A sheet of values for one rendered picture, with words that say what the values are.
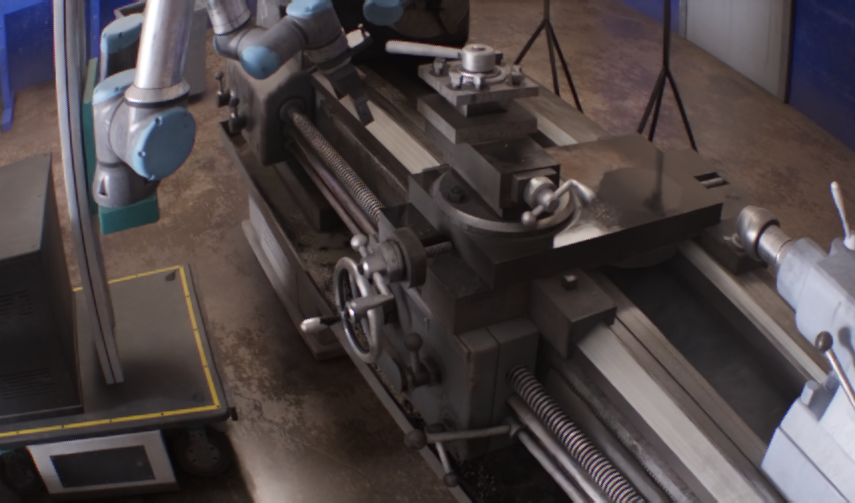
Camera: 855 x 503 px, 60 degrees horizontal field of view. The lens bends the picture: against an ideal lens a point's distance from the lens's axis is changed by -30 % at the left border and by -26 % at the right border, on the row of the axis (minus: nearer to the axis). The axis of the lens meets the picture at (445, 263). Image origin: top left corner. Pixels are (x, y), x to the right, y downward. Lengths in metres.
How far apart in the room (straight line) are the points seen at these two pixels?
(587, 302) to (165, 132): 0.80
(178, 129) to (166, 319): 0.97
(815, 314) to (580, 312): 0.52
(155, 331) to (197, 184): 1.45
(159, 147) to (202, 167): 2.33
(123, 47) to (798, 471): 1.85
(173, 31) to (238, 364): 1.49
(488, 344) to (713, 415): 0.45
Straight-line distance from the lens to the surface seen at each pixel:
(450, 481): 1.72
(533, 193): 1.62
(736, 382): 1.76
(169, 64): 1.65
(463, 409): 1.72
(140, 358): 2.42
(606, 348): 1.59
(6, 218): 2.19
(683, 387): 1.55
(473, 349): 1.64
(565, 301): 1.63
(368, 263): 1.68
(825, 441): 1.31
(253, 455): 2.56
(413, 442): 1.64
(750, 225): 1.47
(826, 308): 1.31
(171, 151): 1.68
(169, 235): 3.54
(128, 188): 1.87
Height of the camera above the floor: 1.82
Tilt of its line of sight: 34 degrees down
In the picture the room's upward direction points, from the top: 2 degrees clockwise
